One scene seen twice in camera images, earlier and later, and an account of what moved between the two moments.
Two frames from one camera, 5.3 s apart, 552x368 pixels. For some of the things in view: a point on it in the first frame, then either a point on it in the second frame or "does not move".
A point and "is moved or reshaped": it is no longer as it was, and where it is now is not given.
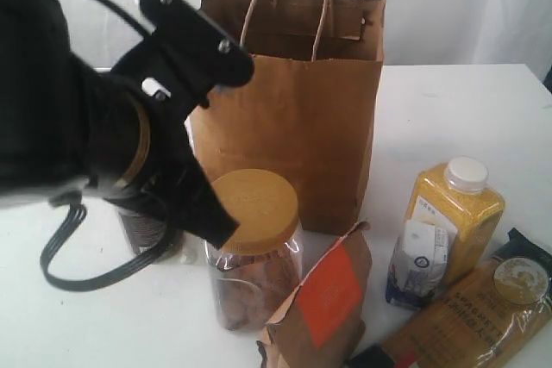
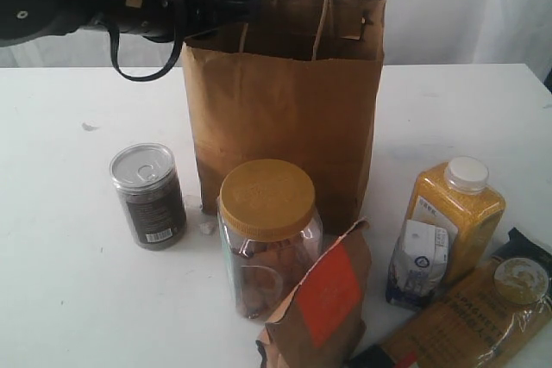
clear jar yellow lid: (260, 265) is moved or reshaped
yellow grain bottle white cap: (458, 197) does not move
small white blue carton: (418, 265) does not move
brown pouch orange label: (326, 325) does not move
